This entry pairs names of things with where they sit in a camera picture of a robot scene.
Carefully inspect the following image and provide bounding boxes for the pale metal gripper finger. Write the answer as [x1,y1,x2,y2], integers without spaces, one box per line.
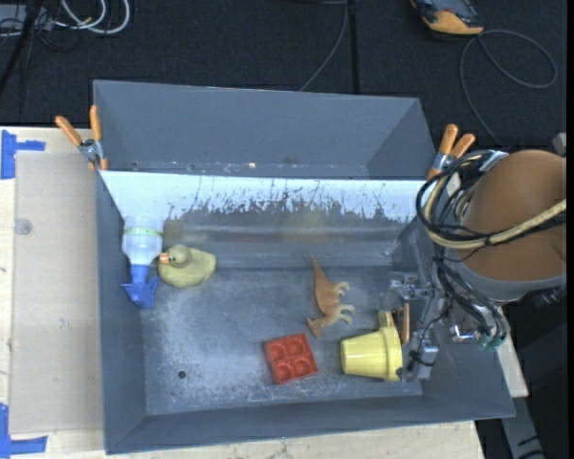
[401,337,440,382]
[380,277,435,306]

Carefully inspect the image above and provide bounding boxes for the yellow plastic cup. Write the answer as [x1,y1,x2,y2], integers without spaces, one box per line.
[340,326,405,383]

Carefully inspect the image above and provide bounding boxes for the orange toy dinosaur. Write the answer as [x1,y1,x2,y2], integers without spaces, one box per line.
[305,254,356,339]

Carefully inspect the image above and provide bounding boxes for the red square building brick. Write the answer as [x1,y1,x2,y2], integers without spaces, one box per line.
[262,333,320,385]

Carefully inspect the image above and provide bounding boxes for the grey metal bin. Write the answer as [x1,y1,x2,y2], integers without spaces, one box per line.
[91,79,517,454]

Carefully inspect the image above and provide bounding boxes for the yellow rubber duck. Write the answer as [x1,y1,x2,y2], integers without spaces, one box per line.
[156,244,217,290]

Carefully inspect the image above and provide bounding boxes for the clear spray bottle blue nozzle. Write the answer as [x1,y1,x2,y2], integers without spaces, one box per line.
[120,215,165,310]

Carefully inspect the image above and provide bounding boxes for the pale wood flat board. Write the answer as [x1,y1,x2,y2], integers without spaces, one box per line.
[8,150,104,437]

